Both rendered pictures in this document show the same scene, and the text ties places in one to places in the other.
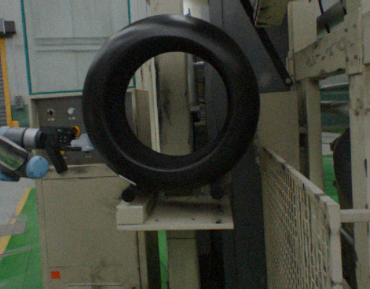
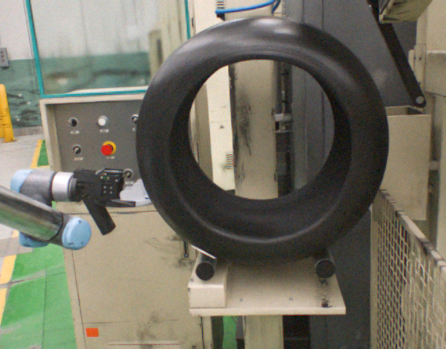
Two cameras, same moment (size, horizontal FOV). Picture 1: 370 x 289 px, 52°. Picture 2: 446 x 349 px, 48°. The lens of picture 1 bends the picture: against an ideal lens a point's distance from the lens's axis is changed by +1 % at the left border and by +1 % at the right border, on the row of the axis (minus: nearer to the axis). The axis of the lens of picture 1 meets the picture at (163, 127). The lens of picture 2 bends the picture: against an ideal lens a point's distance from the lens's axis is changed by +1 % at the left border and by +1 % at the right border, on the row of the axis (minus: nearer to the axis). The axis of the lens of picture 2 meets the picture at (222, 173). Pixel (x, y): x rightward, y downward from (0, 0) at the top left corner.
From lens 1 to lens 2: 0.27 m
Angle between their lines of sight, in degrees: 11
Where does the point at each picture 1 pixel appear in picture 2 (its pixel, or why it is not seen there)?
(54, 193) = not seen: hidden behind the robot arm
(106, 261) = (158, 316)
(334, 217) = not seen: outside the picture
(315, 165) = not seen: outside the picture
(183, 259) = (264, 324)
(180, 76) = (265, 86)
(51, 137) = (91, 185)
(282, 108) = (408, 138)
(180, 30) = (283, 47)
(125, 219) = (201, 302)
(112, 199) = (165, 239)
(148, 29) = (235, 45)
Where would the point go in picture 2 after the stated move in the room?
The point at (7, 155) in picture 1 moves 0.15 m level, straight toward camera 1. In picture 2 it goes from (37, 224) to (45, 246)
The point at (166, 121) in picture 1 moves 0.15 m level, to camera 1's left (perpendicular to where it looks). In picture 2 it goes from (244, 149) to (194, 153)
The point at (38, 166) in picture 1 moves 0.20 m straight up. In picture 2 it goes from (79, 234) to (67, 150)
